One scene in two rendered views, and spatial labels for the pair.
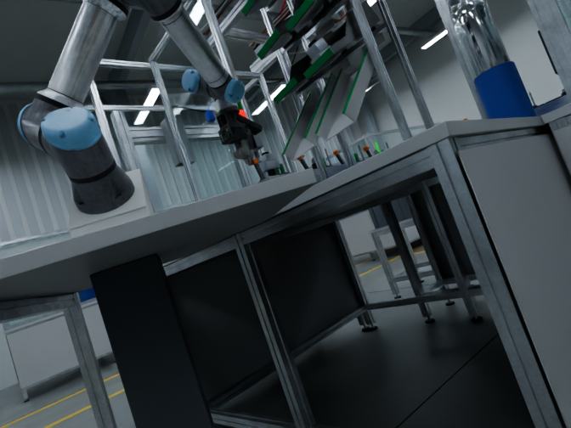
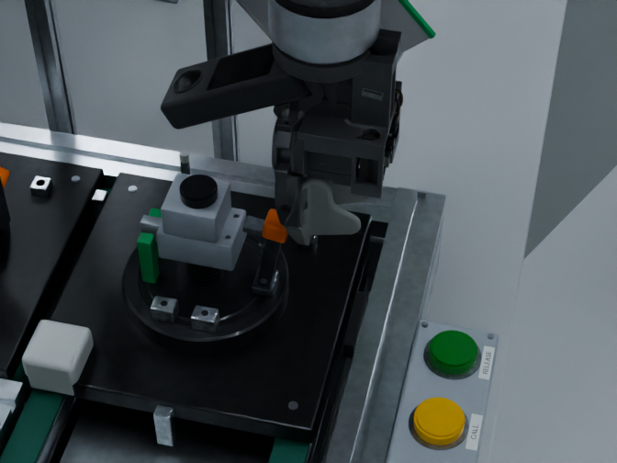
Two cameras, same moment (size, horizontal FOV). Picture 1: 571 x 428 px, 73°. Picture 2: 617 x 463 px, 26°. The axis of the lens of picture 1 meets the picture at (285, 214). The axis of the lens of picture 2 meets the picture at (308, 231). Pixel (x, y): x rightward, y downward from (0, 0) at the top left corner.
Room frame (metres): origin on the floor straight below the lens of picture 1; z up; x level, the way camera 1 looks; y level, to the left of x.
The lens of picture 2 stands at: (1.75, 0.66, 1.84)
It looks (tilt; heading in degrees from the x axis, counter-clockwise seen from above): 47 degrees down; 237
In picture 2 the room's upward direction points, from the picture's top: straight up
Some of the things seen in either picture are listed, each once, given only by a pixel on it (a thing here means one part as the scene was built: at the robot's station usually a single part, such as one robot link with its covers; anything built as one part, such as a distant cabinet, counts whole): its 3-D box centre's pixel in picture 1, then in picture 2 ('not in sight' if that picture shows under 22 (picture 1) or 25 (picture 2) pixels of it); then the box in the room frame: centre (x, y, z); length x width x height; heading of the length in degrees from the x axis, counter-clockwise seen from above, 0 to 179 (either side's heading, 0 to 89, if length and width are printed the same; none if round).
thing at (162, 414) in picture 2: not in sight; (165, 425); (1.52, 0.08, 0.95); 0.01 x 0.01 x 0.04; 44
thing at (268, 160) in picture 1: (269, 161); (188, 214); (1.43, -0.01, 1.06); 0.08 x 0.04 x 0.07; 133
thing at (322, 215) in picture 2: (240, 155); (323, 219); (1.36, 0.08, 1.10); 0.06 x 0.03 x 0.09; 134
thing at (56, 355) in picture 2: not in sight; (58, 357); (1.56, -0.01, 0.97); 0.05 x 0.05 x 0.04; 44
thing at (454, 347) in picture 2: not in sight; (453, 355); (1.29, 0.16, 0.96); 0.04 x 0.04 x 0.02
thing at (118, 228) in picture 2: not in sight; (207, 297); (1.42, 0.00, 0.96); 0.24 x 0.24 x 0.02; 44
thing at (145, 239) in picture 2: not in sight; (148, 257); (1.47, -0.02, 1.01); 0.01 x 0.01 x 0.05; 44
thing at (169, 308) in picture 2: not in sight; (164, 309); (1.47, 0.02, 1.00); 0.02 x 0.01 x 0.02; 134
